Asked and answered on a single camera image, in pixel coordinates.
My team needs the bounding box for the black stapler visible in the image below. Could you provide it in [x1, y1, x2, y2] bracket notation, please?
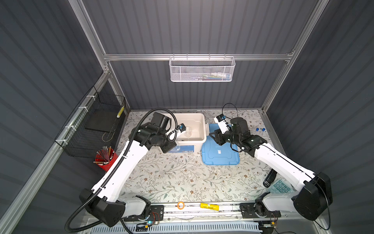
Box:
[263, 169, 277, 188]

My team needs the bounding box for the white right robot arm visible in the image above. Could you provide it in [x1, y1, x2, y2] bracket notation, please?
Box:
[209, 114, 333, 222]

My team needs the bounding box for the yellow brush in basket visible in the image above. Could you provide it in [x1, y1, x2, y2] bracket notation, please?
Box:
[116, 106, 125, 118]

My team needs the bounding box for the yellow label tag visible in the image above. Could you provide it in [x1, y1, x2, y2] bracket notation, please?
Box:
[200, 203, 220, 211]

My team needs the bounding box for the orange rubber band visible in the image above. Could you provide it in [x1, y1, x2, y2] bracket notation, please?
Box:
[177, 201, 185, 210]

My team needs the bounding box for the white plastic storage bin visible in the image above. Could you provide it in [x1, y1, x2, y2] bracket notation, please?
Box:
[169, 113, 207, 153]

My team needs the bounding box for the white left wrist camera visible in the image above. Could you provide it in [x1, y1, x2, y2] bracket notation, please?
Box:
[167, 123, 187, 142]

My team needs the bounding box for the white wire wall basket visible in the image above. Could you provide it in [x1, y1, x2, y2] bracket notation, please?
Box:
[168, 56, 236, 82]

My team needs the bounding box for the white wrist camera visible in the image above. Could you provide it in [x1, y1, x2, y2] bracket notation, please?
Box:
[167, 123, 187, 142]
[214, 114, 231, 134]

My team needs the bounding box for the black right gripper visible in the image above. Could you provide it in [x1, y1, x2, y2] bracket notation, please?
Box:
[208, 126, 240, 146]

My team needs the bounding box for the clear glass flask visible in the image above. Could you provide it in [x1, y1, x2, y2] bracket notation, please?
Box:
[184, 126, 193, 138]

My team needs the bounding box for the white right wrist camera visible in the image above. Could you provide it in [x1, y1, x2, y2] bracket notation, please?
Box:
[214, 114, 231, 134]

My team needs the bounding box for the black wire wall basket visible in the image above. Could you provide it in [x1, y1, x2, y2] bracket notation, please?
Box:
[55, 91, 127, 159]

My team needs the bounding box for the teal calculator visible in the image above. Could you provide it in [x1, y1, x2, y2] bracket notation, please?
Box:
[268, 179, 293, 194]

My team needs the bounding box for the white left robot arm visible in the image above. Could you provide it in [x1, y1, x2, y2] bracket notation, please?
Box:
[64, 108, 179, 233]

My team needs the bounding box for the red pencil cup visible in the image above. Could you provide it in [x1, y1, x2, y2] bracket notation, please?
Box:
[94, 146, 118, 172]

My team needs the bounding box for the blue plastic bin lid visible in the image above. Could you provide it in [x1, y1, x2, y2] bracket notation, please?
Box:
[201, 123, 240, 166]

